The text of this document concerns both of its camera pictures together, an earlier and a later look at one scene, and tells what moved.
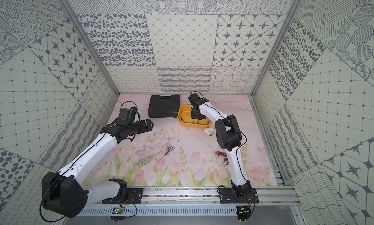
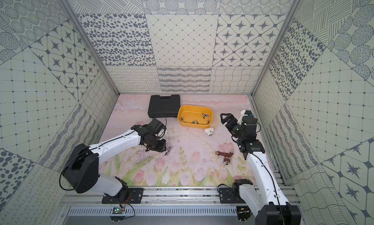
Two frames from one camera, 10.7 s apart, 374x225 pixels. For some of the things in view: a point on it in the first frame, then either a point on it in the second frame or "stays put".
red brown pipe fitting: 225,159 stays put
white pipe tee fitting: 209,131 stays put
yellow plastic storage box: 184,119 stays put
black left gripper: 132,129 to 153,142
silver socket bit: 168,149 stays put
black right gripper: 194,116 to 230,116
